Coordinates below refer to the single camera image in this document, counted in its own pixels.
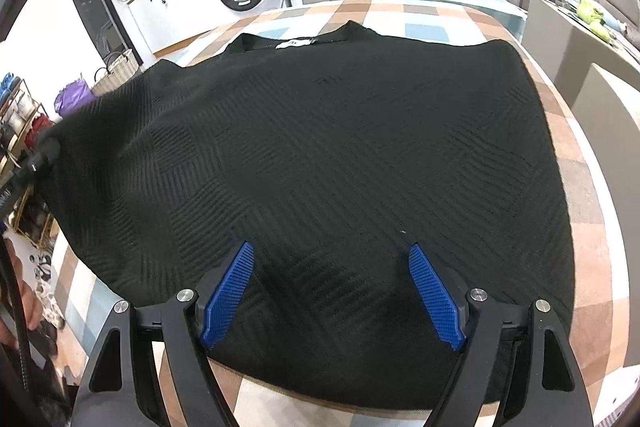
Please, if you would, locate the purple bag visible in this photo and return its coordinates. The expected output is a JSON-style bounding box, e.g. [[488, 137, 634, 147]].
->
[[54, 77, 96, 116]]

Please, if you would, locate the dark glass door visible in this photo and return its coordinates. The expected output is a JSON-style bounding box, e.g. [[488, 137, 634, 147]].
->
[[60, 0, 144, 68]]

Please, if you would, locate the black knit sweater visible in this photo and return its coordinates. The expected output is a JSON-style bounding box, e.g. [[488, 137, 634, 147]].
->
[[35, 21, 577, 411]]

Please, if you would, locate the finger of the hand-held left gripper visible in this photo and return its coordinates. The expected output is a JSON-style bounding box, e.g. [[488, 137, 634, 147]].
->
[[24, 127, 64, 184]]

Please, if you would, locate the wicker basket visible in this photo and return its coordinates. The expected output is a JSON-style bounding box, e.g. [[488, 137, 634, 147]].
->
[[92, 49, 144, 96]]

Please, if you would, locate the metal storage rack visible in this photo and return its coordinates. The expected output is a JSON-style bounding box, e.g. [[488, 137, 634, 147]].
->
[[0, 72, 59, 249]]

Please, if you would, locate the white cabinet with wooden counter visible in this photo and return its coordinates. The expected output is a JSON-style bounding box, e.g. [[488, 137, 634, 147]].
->
[[125, 0, 221, 58]]

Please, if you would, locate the checked tablecloth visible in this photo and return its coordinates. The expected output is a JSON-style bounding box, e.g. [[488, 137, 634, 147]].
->
[[50, 0, 629, 427]]

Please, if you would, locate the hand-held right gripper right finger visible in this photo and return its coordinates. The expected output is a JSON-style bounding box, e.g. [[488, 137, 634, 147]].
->
[[407, 243, 596, 427]]

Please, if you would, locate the person's left hand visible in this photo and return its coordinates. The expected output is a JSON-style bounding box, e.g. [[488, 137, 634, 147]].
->
[[0, 252, 47, 350]]

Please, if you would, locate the black cable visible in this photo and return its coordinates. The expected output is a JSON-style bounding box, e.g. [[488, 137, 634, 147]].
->
[[0, 237, 52, 427]]

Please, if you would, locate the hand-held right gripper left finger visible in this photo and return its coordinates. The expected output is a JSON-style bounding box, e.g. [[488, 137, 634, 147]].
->
[[75, 241, 256, 427]]

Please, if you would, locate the grey box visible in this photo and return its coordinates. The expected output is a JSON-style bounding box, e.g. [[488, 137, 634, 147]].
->
[[522, 0, 640, 108]]

